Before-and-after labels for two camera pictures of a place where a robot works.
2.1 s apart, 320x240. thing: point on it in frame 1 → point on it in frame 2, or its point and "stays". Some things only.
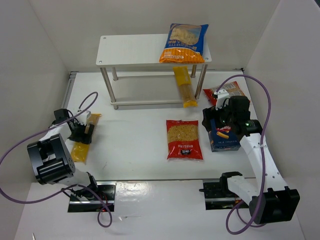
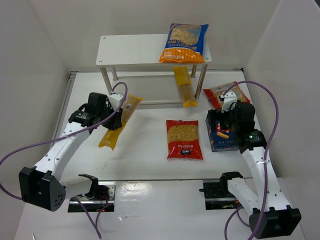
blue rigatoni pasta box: x=223 y=138 stays
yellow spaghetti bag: x=79 y=151 → x=111 y=136
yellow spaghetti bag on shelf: x=183 y=79 stays
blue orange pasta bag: x=184 y=44 stays
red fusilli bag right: x=232 y=89 stays
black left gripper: x=81 y=133 → x=116 y=120
